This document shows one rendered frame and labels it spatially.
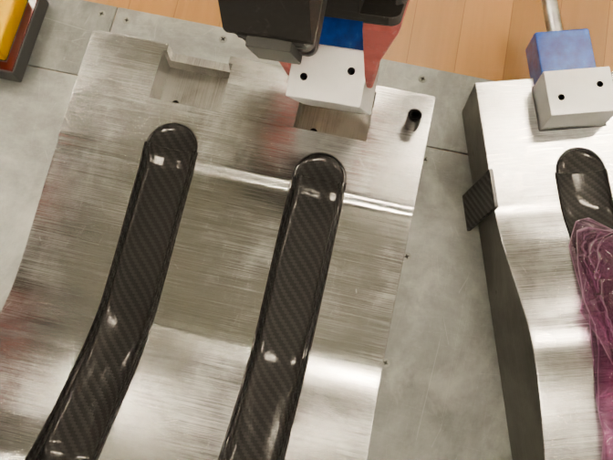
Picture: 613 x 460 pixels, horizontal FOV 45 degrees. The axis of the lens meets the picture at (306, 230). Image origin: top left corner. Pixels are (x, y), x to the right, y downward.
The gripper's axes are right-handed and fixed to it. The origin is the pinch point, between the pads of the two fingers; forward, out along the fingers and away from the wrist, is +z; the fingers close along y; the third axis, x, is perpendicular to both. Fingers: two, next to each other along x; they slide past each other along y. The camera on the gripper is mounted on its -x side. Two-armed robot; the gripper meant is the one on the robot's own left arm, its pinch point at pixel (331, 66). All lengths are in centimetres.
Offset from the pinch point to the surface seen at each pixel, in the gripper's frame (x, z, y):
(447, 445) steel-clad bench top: -14.3, 22.7, 12.1
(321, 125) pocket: 2.1, 7.9, -1.6
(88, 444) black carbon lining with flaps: -24.3, 10.8, -9.3
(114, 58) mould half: 0.9, 3.2, -16.9
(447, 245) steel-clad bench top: -0.1, 17.1, 9.2
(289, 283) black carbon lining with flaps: -10.3, 10.8, -0.7
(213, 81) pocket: 3.2, 6.2, -10.4
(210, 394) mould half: -19.1, 11.7, -3.5
